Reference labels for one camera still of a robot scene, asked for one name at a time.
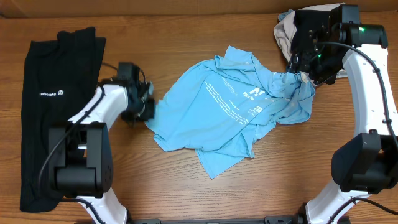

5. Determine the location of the light blue t-shirt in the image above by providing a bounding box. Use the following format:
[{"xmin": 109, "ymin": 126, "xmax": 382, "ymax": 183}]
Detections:
[{"xmin": 146, "ymin": 47, "xmax": 315, "ymax": 178}]

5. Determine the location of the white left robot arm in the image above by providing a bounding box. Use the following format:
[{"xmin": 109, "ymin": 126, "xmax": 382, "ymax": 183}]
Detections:
[{"xmin": 38, "ymin": 62, "xmax": 155, "ymax": 223}]

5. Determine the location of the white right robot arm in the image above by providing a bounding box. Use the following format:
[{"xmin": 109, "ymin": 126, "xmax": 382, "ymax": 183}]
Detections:
[{"xmin": 288, "ymin": 4, "xmax": 397, "ymax": 223}]

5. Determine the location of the beige folded garment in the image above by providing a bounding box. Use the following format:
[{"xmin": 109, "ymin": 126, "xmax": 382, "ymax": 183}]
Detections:
[{"xmin": 274, "ymin": 3, "xmax": 347, "ymax": 78}]

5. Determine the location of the grey-blue garment under pile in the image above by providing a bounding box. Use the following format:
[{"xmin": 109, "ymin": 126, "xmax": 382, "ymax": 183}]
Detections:
[{"xmin": 278, "ymin": 9, "xmax": 294, "ymax": 22}]

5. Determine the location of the black folded garment with logo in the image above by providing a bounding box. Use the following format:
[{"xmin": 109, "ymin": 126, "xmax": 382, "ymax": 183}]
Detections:
[{"xmin": 19, "ymin": 27, "xmax": 106, "ymax": 213}]

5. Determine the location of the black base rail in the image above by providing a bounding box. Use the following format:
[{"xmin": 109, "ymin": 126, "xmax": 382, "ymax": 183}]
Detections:
[{"xmin": 128, "ymin": 216, "xmax": 297, "ymax": 224}]

